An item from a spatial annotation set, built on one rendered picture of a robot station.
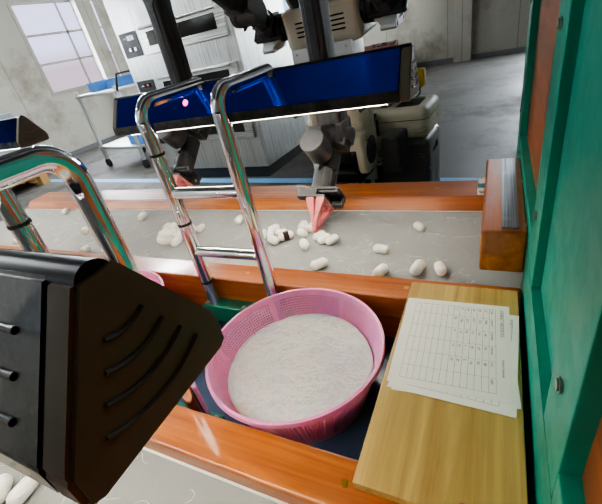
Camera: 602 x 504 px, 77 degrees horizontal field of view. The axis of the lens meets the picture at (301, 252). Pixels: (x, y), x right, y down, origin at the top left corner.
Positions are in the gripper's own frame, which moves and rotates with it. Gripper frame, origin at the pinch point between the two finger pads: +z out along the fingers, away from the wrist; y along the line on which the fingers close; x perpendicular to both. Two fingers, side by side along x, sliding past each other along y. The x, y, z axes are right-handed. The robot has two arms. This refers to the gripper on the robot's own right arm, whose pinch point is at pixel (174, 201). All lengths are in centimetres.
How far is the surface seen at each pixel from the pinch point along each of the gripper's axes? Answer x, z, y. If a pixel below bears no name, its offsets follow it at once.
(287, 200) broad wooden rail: 11.0, -4.7, 30.3
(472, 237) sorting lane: 3, 7, 78
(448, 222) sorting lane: 7, 3, 73
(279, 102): -29, -4, 49
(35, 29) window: 185, -390, -601
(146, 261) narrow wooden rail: -11.6, 20.5, 8.5
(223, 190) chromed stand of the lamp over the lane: -31, 12, 43
